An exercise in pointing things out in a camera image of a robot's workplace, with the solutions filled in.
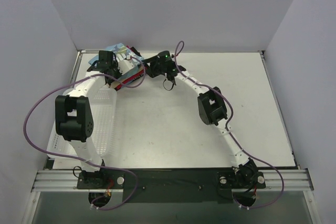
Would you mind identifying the aluminium front rail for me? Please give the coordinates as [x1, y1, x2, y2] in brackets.
[31, 170, 90, 192]

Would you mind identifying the white perforated plastic basket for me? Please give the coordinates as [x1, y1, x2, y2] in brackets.
[47, 88, 117, 158]

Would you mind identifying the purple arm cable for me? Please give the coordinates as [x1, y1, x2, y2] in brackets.
[23, 56, 146, 211]
[173, 40, 286, 211]

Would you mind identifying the red folded t shirt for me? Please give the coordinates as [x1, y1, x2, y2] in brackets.
[123, 71, 144, 85]

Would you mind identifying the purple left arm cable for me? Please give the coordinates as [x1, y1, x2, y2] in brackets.
[23, 56, 146, 211]

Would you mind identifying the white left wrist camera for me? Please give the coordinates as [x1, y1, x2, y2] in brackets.
[118, 57, 138, 75]

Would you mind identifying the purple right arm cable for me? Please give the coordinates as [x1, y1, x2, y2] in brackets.
[173, 40, 286, 211]

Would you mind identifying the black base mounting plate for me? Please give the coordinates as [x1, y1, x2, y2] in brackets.
[77, 168, 266, 206]

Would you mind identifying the black folded t shirt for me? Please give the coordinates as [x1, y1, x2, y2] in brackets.
[115, 46, 148, 91]

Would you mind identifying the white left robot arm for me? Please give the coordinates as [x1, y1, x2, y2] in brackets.
[55, 50, 121, 188]

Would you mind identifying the light blue t shirt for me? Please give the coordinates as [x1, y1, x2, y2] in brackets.
[87, 43, 143, 78]

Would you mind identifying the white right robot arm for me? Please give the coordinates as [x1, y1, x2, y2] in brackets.
[143, 51, 258, 188]

